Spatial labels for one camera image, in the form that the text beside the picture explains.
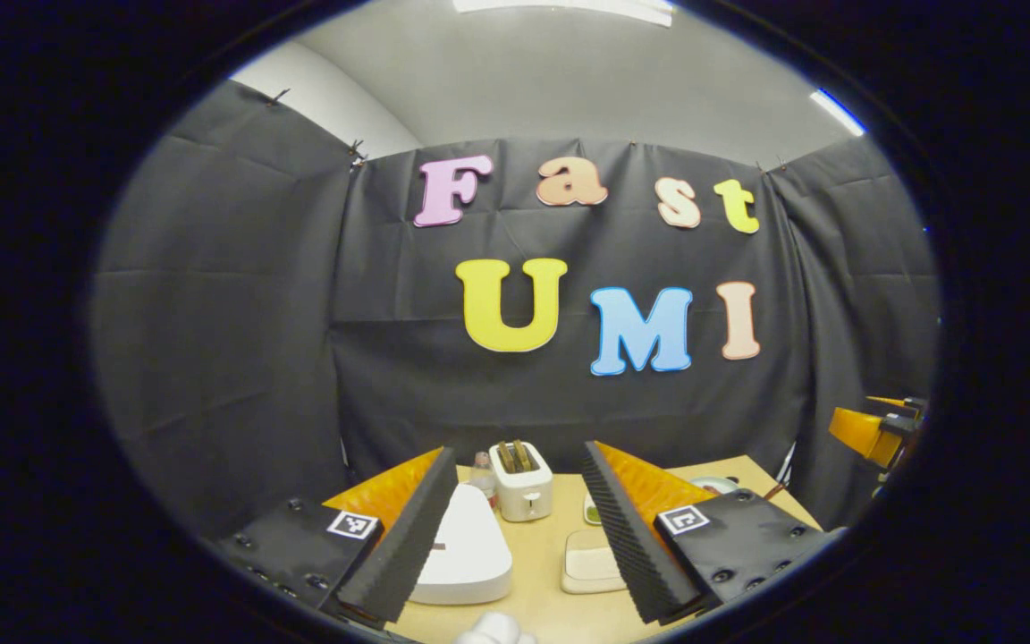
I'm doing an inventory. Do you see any white toaster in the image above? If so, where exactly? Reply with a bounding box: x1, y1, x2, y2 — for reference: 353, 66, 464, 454
489, 440, 555, 523

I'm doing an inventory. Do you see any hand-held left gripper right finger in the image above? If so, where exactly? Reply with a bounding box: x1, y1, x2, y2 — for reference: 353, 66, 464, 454
579, 440, 842, 627

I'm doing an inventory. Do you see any large ceiling light panel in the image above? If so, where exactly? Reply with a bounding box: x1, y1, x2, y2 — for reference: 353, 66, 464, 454
452, 0, 675, 28

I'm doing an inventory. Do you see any white rice cooker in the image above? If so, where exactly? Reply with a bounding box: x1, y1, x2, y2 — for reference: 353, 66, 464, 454
408, 483, 514, 606

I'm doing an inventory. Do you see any clear plastic box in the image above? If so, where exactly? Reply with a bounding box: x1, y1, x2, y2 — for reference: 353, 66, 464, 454
560, 528, 628, 596

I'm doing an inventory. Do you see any small ceiling light panel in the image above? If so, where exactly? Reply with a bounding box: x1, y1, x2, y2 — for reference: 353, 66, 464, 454
808, 88, 866, 137

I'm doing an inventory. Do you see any clear water bottle red label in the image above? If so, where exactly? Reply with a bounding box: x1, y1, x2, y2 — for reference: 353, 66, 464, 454
470, 452, 500, 511

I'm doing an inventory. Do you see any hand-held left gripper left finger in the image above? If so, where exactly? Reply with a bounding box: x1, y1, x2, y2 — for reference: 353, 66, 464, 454
215, 447, 460, 627

